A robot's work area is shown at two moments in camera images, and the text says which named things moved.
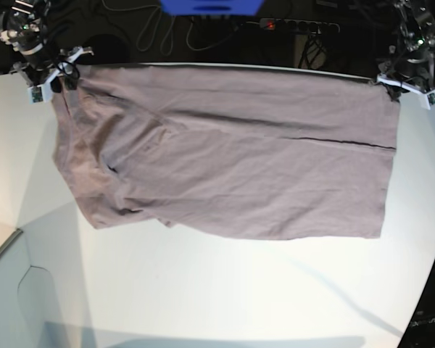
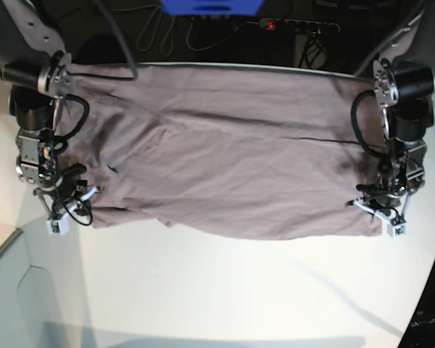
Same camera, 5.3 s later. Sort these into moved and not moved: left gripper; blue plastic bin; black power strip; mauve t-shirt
Moved: left gripper
Not moved: mauve t-shirt; black power strip; blue plastic bin
